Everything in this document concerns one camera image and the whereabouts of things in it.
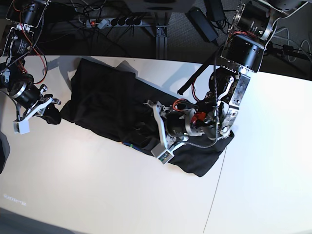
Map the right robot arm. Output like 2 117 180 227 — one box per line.
0 0 61 125

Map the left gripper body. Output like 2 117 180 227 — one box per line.
159 102 207 144

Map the black tripod stand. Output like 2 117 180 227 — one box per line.
264 42 312 62

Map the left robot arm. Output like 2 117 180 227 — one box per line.
146 0 308 154

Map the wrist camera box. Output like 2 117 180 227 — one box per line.
13 119 30 135
151 143 174 164

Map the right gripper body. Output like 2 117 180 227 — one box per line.
9 81 53 116

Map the black power adapter brick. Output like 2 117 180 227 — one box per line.
186 7 218 46

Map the black object at left edge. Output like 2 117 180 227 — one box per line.
0 132 10 174

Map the grey cable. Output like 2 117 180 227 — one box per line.
275 24 312 71

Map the dark grey T-shirt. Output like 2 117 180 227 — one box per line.
45 58 236 178

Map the grey power strip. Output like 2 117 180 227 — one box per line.
82 17 143 30

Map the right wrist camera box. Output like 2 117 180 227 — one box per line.
13 119 30 135

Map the aluminium frame post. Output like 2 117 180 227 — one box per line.
143 12 172 60

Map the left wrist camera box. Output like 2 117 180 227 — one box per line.
151 143 174 164

